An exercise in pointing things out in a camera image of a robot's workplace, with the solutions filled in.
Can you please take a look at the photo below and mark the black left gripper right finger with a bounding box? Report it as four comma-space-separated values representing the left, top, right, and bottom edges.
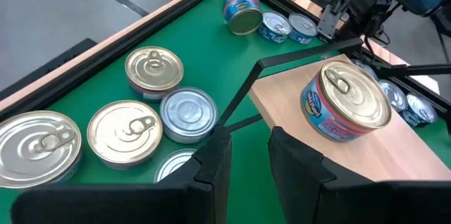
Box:
267, 126, 451, 224

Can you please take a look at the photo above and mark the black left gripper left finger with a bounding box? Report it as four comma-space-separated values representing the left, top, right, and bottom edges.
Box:
10, 125, 233, 224

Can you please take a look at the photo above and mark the tuna can plain silver lid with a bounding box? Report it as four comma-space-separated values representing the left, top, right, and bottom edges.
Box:
153, 148, 198, 185
159, 86, 218, 144

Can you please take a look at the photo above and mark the grey metal mounting bracket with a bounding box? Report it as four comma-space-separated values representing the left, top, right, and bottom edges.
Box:
316, 4, 345, 41

